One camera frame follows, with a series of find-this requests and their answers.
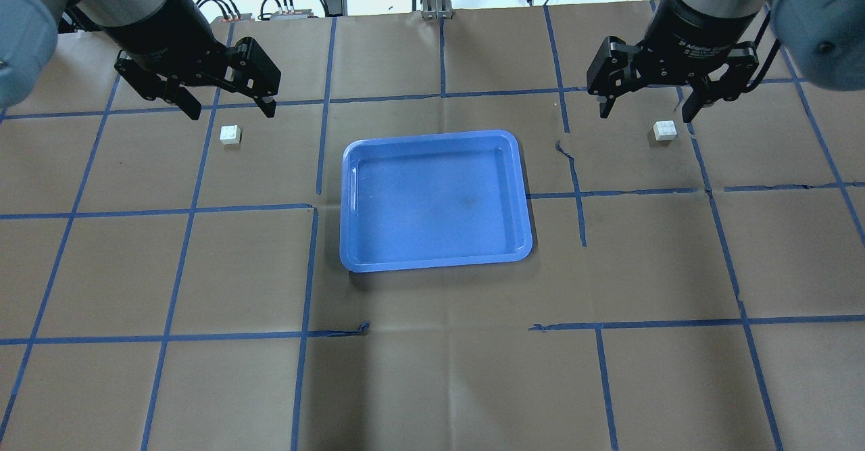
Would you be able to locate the black power adapter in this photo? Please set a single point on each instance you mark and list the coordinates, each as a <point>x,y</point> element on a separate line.
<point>336,8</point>

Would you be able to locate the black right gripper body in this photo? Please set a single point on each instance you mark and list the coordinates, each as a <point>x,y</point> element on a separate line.
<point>696,32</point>

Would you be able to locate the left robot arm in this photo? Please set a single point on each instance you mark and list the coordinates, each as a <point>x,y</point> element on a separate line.
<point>30,32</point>

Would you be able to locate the brown paper table cover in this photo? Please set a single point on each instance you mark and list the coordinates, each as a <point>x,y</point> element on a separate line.
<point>161,291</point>

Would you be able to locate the blue plastic tray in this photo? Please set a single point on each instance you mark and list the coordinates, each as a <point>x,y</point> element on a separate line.
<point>439,200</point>

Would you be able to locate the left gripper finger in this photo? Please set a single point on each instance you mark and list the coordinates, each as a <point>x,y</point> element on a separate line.
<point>151,86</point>
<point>254,75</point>

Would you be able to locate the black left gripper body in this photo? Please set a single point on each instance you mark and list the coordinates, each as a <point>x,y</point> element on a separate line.
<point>157,33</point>

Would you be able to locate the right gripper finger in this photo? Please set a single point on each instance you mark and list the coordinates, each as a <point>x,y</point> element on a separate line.
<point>742,63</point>
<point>608,74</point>

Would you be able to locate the white block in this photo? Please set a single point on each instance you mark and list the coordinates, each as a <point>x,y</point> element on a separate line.
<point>230,135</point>
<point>665,131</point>

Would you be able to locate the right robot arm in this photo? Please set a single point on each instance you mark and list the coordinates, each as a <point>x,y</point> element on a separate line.
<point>824,37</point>

